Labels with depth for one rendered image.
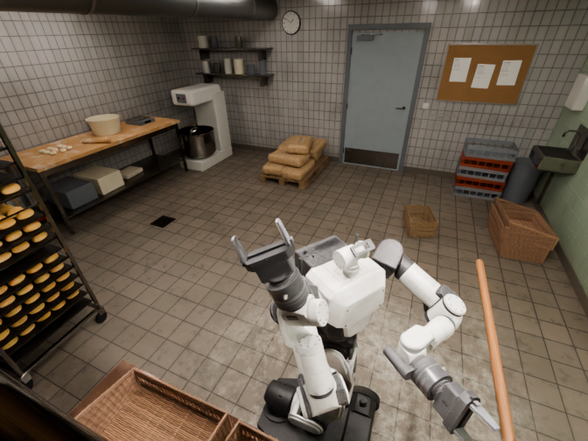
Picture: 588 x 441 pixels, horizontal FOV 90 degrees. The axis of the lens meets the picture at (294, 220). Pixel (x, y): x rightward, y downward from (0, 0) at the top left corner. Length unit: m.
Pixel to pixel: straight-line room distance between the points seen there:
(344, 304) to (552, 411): 2.04
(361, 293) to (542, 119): 4.68
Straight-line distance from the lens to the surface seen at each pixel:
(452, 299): 1.18
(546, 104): 5.40
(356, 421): 2.11
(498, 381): 1.20
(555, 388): 2.96
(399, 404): 2.42
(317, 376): 0.83
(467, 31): 5.14
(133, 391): 1.89
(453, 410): 0.93
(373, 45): 5.20
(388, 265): 1.15
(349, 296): 1.01
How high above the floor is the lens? 2.11
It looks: 33 degrees down
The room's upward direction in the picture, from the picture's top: 1 degrees counter-clockwise
